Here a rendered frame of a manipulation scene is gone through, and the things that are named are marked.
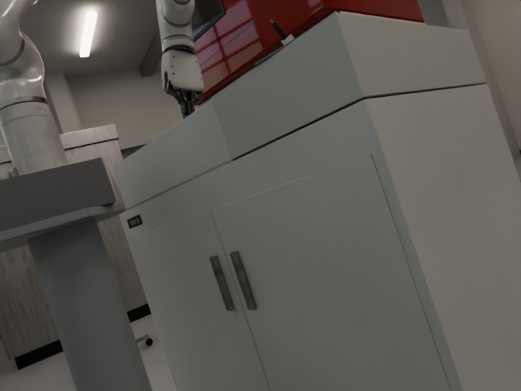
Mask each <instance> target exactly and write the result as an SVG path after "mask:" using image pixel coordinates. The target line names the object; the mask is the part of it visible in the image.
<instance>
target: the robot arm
mask: <svg viewBox="0 0 521 391"><path fill-rule="evenodd" d="M36 2H37V0H0V127H1V130H2V135H3V137H4V140H5V144H6V147H7V149H8V152H9V156H10V158H11V161H12V165H13V171H6V173H7V177H8V178H12V177H15V176H20V175H26V174H29V173H33V172H37V171H43V170H47V169H51V168H57V167H60V166H64V165H68V161H67V157H66V154H65V152H64V148H63V145H62V143H61V140H60V136H59V133H58V131H57V127H56V124H55V122H54V119H53V115H52V112H51V109H50V106H49V103H48V101H47V97H46V94H45V91H44V87H43V81H44V66H43V61H42V58H41V56H40V53H39V51H38V50H37V48H36V46H35V45H34V43H33V42H32V41H31V40H30V38H29V37H28V36H27V35H26V34H25V33H24V32H23V31H22V30H21V29H20V28H19V22H20V19H21V17H22V14H23V13H24V12H25V11H26V9H27V8H29V7H30V6H32V5H34V4H35V3H36ZM156 7H157V18H158V22H159V28H160V38H161V44H162V50H163V55H162V62H161V76H162V85H163V90H164V91H165V92H166V93H167V94H169V95H172V96H174V97H175V98H176V99H177V100H178V104H179V105H181V114H182V115H183V119H184V118H186V117H187V116H189V115H191V114H192V113H193V112H194V111H195V107H194V102H195V100H198V99H202V98H204V94H203V90H204V83H203V78H202V72H201V68H200V66H199V62H198V59H197V57H196V56H195V54H194V52H195V42H194V37H193V32H192V26H191V20H192V16H193V13H194V10H195V0H156Z"/></svg>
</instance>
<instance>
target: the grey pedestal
mask: <svg viewBox="0 0 521 391"><path fill-rule="evenodd" d="M125 210H126V207H125V204H124V203H123V202H121V203H115V204H109V205H104V206H94V207H88V208H85V209H80V210H77V211H74V212H71V213H66V214H63V215H59V216H55V217H52V218H49V219H45V220H41V221H38V222H35V223H30V224H26V225H24V226H20V227H16V228H12V229H10V230H5V231H2V232H0V253H2V252H5V251H10V250H12V249H16V248H18V247H23V246H26V245H29V248H30V250H31V253H32V256H33V260H34V263H35V266H36V270H37V272H38V275H39V277H40V281H41V284H42V287H43V291H44V293H45V296H46V298H47V302H48V305H49V308H50V312H51V315H52V317H53V321H54V324H55V327H56V329H57V333H58V336H59V338H60V342H61V345H62V348H63V350H64V355H65V358H66V360H67V364H68V367H69V369H70V372H71V376H72V379H73V381H74V385H75V388H76V390H77V391H153V390H152V388H151V385H150V381H149V379H148V376H147V372H146V369H145V367H144V364H143V360H142V357H141V354H140V350H139V348H138V345H137V342H136V338H135V336H134V333H133V329H132V327H131V324H130V322H129V318H128V315H127V312H126V308H125V306H124V303H123V301H122V297H121V294H120V291H119V287H118V284H117V281H116V277H115V275H114V272H113V270H112V266H111V263H110V260H109V256H108V254H107V251H106V249H105V245H104V242H103V239H102V235H101V233H100V230H99V228H98V224H97V223H98V222H101V221H103V220H107V219H109V218H112V217H114V216H118V215H119V214H121V213H122V212H123V211H125Z"/></svg>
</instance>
